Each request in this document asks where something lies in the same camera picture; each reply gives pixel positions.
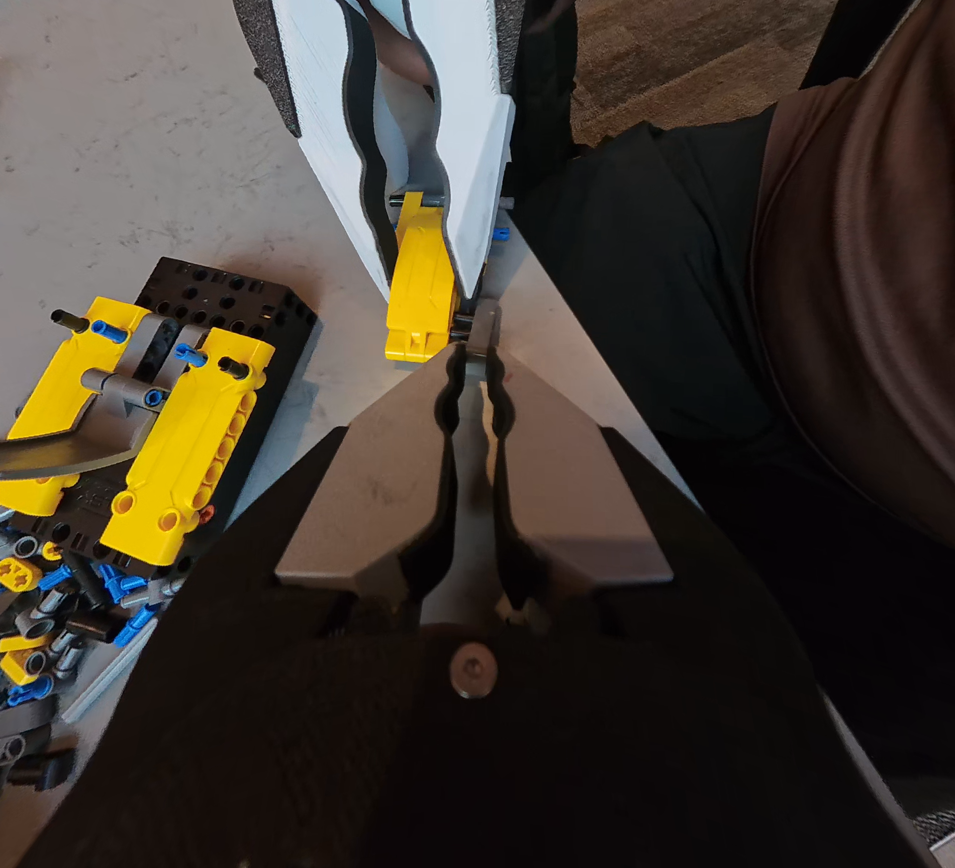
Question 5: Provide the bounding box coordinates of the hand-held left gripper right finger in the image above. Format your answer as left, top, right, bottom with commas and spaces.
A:
481, 354, 675, 615

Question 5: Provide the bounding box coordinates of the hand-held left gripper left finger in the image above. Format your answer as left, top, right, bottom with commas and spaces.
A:
277, 354, 476, 615

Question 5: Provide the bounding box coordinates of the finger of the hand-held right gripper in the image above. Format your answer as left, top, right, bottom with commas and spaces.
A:
391, 0, 519, 302
266, 0, 407, 299

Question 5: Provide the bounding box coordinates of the yellow black brick vehicle model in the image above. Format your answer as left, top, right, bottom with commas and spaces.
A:
0, 257, 319, 578

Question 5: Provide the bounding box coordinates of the yellow brick panel piece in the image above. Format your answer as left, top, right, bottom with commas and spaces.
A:
384, 193, 464, 365

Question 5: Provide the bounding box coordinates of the small grey pin beam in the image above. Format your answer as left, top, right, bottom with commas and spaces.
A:
456, 298, 504, 362

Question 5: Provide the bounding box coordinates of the grey desk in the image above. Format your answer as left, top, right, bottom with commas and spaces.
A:
0, 0, 941, 868

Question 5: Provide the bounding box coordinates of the pile of small bricks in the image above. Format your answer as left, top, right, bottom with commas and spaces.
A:
0, 503, 165, 794

